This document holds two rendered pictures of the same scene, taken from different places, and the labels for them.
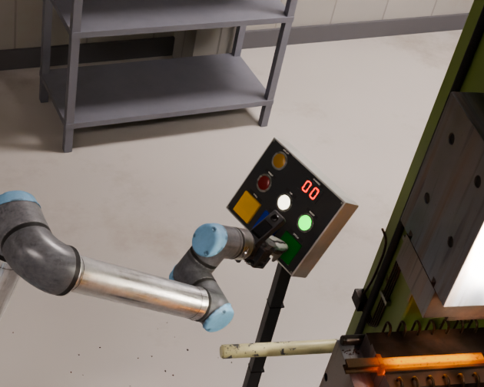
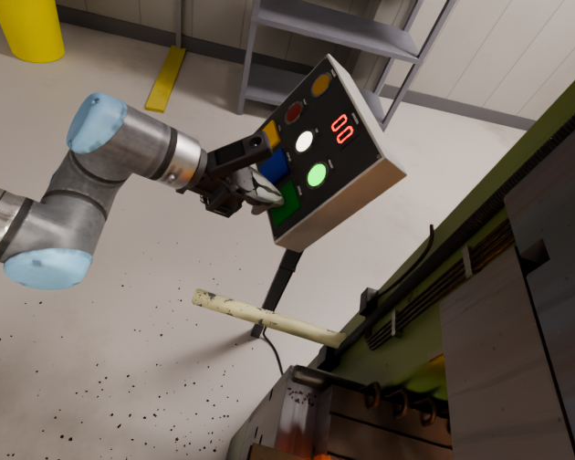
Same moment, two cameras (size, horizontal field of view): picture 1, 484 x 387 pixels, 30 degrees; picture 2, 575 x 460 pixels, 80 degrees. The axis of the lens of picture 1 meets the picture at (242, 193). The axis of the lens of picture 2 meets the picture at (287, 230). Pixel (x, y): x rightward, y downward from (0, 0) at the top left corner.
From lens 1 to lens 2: 1.99 m
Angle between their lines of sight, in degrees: 15
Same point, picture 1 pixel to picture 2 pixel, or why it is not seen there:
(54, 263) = not seen: outside the picture
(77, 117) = (249, 91)
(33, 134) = (224, 99)
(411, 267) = (488, 368)
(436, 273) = not seen: outside the picture
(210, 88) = not seen: hidden behind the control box
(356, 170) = (427, 190)
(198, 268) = (73, 171)
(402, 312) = (412, 364)
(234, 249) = (141, 160)
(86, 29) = (263, 17)
